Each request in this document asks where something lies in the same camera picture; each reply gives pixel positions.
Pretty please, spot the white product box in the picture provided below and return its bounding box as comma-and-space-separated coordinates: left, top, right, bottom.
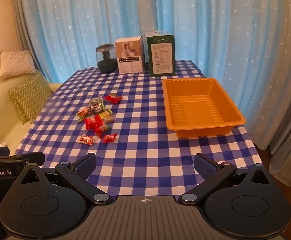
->
115, 36, 145, 74

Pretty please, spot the red green candy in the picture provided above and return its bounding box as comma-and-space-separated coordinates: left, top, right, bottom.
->
76, 107, 93, 122

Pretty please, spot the green white snack packet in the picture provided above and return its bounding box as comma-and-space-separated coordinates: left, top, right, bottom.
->
87, 97, 105, 113

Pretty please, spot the blue star-print curtain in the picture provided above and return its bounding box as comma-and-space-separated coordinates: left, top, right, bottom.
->
18, 0, 291, 153

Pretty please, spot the red square snack packet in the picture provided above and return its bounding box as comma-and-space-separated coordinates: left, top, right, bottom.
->
84, 116, 103, 130
94, 124, 111, 139

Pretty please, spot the white pillow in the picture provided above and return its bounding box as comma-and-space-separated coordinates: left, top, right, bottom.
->
0, 50, 37, 79

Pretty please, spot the grey lace-trim curtain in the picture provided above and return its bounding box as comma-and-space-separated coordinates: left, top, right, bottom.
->
269, 119, 291, 188

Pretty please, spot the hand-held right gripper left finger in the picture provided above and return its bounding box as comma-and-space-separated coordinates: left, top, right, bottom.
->
17, 152, 113, 205

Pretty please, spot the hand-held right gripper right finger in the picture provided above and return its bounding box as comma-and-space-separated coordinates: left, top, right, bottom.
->
178, 152, 273, 205

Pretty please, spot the dark green glass humidifier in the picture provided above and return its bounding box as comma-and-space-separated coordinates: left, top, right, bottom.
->
96, 44, 118, 74

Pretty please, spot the red foil candy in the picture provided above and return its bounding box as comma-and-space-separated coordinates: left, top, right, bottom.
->
78, 134, 94, 146
103, 132, 118, 144

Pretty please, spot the orange plastic tray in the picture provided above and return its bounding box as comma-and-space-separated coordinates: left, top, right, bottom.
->
162, 78, 246, 138

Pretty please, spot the green carton box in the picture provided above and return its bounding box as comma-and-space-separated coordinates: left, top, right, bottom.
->
145, 31, 176, 77

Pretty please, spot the green zigzag pillow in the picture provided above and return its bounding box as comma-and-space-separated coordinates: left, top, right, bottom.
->
8, 73, 52, 125

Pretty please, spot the plain grey curtain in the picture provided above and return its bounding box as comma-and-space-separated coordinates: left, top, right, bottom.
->
12, 0, 50, 83

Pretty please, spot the yellow green candy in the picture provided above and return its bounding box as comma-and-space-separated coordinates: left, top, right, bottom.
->
98, 109, 113, 120

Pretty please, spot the pale green sofa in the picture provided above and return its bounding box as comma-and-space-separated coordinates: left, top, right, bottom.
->
0, 69, 63, 155

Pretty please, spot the blue white checkered tablecloth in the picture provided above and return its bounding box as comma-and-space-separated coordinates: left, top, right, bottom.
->
14, 60, 263, 198

